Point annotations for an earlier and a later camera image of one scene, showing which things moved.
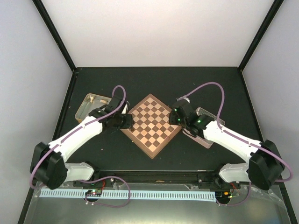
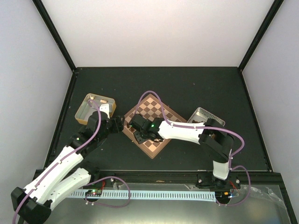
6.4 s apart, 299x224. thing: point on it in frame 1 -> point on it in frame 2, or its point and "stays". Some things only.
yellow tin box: (90, 102) stays
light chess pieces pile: (101, 101) stays
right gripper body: (174, 121) -> (141, 139)
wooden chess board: (153, 129) stays
